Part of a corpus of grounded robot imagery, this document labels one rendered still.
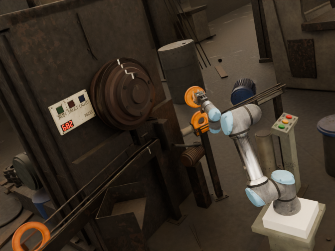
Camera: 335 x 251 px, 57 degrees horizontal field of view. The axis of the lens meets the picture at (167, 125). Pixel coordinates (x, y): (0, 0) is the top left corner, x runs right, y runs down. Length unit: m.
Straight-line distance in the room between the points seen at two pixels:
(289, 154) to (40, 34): 1.80
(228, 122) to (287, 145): 0.81
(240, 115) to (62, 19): 1.15
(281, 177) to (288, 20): 2.78
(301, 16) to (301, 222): 2.82
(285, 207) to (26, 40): 1.66
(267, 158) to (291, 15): 2.24
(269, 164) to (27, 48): 1.80
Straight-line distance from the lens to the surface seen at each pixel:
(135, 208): 1.81
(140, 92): 1.96
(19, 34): 1.84
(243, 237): 2.31
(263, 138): 2.34
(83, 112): 1.96
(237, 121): 1.65
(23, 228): 1.84
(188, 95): 2.23
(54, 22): 1.94
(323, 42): 4.10
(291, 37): 4.28
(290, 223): 1.85
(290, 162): 2.43
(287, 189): 1.79
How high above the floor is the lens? 1.63
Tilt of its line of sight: 23 degrees down
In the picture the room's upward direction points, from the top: 17 degrees counter-clockwise
